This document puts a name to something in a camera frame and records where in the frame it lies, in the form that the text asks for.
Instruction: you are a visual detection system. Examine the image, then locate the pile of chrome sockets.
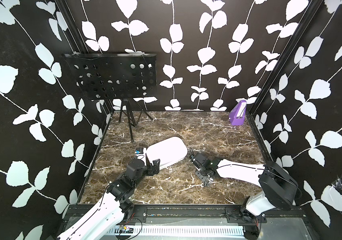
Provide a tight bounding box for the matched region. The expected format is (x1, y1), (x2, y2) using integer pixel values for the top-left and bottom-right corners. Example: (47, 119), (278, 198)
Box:
(202, 177), (214, 187)

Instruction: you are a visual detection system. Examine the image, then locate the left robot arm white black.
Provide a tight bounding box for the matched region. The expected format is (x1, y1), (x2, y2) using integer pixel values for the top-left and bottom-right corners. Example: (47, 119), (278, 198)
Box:
(57, 157), (161, 240)

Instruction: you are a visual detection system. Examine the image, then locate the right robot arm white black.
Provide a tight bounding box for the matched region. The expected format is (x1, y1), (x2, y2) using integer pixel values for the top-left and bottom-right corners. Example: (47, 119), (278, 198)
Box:
(190, 152), (299, 222)

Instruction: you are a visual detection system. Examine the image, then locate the white plastic storage tray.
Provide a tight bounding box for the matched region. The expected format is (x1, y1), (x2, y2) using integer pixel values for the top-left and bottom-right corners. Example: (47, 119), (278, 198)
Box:
(146, 137), (188, 170)

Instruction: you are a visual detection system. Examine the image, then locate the purple stapler box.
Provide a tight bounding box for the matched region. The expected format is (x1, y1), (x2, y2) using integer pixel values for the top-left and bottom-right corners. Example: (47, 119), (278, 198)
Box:
(229, 100), (247, 126)

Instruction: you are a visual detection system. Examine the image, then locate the black music stand tripod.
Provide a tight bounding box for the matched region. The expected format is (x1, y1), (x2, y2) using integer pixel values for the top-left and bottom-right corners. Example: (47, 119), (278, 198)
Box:
(119, 99), (154, 143)

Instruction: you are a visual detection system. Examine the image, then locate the black perforated music stand desk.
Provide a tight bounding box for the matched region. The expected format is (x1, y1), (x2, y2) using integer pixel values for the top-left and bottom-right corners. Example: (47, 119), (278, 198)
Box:
(62, 54), (157, 100)

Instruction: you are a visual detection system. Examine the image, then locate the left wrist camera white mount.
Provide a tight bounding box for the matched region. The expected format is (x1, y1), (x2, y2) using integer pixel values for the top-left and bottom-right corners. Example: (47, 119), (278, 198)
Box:
(135, 147), (147, 166)

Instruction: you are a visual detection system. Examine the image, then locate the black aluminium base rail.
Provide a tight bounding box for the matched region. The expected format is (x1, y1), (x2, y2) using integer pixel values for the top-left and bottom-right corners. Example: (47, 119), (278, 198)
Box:
(59, 203), (313, 240)

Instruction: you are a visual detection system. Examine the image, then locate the white ribbed cable duct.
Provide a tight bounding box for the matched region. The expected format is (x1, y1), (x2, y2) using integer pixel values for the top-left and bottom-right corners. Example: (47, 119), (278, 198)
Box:
(105, 226), (244, 238)

